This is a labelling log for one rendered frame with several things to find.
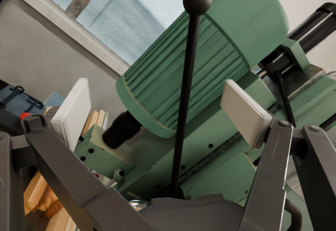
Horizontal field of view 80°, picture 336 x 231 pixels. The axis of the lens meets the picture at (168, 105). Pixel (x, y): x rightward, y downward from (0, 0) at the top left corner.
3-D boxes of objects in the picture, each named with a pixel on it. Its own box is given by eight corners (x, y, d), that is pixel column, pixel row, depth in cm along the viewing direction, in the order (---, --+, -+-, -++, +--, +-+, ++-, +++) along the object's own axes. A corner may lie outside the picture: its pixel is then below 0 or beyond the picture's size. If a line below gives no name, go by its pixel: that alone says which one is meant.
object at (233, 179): (188, 189, 45) (241, 150, 42) (211, 204, 49) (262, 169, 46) (198, 227, 38) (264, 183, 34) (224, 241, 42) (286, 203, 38)
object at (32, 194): (53, 140, 59) (65, 127, 57) (59, 144, 60) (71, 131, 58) (10, 217, 39) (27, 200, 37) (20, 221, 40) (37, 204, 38)
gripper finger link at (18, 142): (47, 171, 11) (-12, 174, 11) (72, 121, 16) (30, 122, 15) (41, 151, 11) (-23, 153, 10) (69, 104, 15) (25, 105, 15)
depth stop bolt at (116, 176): (94, 187, 52) (120, 165, 49) (101, 190, 53) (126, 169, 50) (93, 194, 50) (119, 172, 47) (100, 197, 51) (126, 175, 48)
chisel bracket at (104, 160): (74, 143, 53) (94, 122, 50) (117, 167, 59) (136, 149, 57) (65, 164, 46) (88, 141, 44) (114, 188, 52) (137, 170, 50)
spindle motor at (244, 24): (117, 70, 50) (214, -33, 42) (165, 111, 58) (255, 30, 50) (109, 105, 35) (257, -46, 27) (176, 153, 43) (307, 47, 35)
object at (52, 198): (62, 151, 59) (72, 140, 57) (68, 154, 60) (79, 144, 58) (35, 208, 43) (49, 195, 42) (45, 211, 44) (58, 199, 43)
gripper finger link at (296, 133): (284, 141, 13) (326, 139, 13) (247, 103, 17) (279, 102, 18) (277, 158, 13) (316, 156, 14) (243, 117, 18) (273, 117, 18)
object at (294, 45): (249, 55, 48) (313, -2, 44) (264, 76, 51) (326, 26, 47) (268, 65, 41) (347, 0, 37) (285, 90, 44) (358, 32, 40)
